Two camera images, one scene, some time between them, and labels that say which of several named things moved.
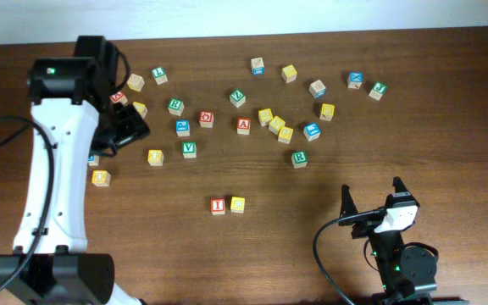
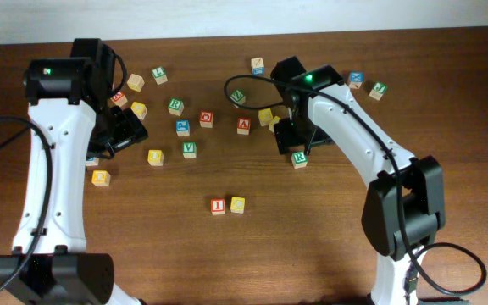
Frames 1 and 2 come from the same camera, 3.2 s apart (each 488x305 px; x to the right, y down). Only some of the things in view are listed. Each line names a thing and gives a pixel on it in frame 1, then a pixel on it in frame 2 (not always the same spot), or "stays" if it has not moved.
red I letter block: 218,206 stays
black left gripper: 135,128 stays
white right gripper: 348,205 -> 285,138
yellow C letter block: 237,204 stays
